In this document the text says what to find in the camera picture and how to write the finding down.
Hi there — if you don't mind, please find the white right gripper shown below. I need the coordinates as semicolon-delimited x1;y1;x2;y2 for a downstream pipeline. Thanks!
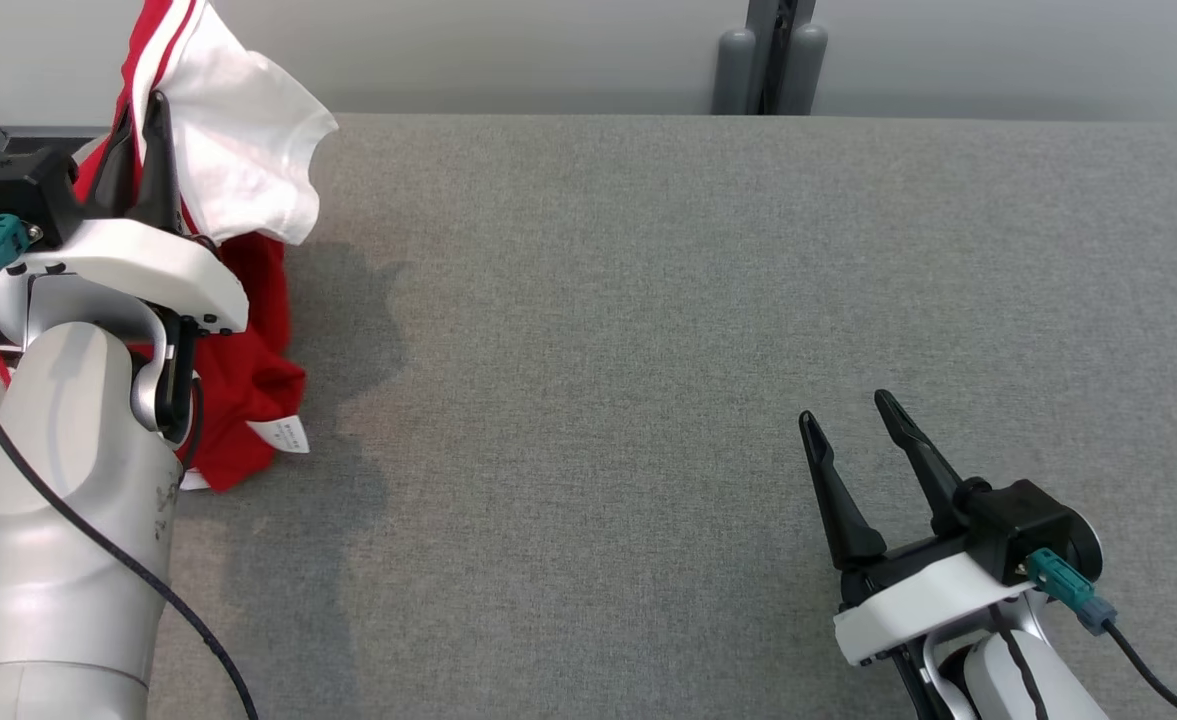
798;390;1041;668

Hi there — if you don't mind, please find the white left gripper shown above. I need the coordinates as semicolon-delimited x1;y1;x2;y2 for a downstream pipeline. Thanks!
0;89;251;441

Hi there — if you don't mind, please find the red jersey with white sleeves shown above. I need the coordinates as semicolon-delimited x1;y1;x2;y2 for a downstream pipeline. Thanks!
0;0;341;493

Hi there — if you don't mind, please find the right camera cable green plug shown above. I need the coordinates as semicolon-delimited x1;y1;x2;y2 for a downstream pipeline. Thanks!
1026;547;1177;720

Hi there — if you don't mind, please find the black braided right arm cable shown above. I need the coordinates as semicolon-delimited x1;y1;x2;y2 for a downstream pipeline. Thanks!
996;628;1051;720

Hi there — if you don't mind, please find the grey partition post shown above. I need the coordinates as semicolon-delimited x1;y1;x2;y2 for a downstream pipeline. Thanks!
713;0;830;117

